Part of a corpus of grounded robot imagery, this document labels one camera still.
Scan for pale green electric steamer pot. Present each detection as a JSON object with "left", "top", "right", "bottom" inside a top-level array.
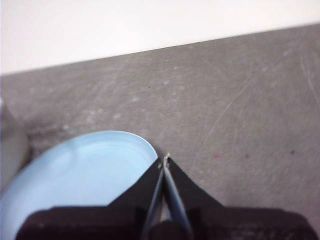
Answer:
[{"left": 0, "top": 97, "right": 32, "bottom": 181}]

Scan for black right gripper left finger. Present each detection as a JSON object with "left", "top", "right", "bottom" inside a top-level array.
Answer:
[{"left": 16, "top": 159, "right": 165, "bottom": 240}]

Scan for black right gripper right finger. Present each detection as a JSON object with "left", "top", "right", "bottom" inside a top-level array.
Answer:
[{"left": 163, "top": 155, "right": 316, "bottom": 240}]

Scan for light blue round plate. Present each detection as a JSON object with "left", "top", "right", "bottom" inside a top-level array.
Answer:
[{"left": 0, "top": 129, "right": 159, "bottom": 240}]

